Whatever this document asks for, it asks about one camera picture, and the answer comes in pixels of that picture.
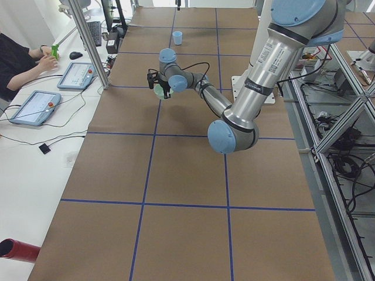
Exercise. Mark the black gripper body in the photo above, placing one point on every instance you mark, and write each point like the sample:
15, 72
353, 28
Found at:
164, 86

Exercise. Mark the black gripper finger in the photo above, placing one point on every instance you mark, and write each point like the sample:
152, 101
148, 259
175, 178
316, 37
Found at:
165, 91
149, 77

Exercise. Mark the light green ceramic bowl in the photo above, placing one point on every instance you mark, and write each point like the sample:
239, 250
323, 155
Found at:
159, 92

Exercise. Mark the light blue plastic cup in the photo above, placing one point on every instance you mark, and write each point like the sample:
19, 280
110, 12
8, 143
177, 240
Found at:
177, 37

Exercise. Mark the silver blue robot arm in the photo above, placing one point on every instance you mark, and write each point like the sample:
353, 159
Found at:
294, 25

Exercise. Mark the person's forearm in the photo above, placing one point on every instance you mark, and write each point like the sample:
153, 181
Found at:
17, 81

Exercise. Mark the person's hand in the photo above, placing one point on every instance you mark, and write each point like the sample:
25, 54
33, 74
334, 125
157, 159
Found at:
47, 63

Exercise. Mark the black power adapter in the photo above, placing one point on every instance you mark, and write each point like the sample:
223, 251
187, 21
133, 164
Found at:
112, 43

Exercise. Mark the far teach pendant tablet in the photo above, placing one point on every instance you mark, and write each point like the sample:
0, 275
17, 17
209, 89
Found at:
78, 76

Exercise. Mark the teach pendant tablet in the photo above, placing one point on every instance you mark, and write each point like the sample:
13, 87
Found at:
78, 76
36, 109

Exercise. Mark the black keyboard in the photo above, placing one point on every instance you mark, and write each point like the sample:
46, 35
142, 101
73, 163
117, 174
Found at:
95, 31

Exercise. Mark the black computer mouse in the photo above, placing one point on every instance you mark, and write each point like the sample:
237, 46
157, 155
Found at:
75, 55

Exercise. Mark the green plastic bottle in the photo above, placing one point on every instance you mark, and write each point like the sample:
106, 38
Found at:
54, 51

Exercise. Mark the brown paper table mat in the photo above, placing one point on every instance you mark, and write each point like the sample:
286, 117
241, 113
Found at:
149, 199

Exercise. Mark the near teach pendant tablet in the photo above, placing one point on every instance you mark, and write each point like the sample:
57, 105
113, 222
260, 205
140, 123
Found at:
36, 109

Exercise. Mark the small black square pad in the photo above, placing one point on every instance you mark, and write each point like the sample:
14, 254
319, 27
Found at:
44, 148

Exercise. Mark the red cylinder tube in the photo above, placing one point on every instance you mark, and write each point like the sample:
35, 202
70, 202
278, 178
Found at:
19, 251

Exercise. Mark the grey aluminium post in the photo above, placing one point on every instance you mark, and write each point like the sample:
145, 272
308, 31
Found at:
88, 42

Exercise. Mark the aluminium frame rack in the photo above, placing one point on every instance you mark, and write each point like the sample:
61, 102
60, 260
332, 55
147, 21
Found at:
335, 109

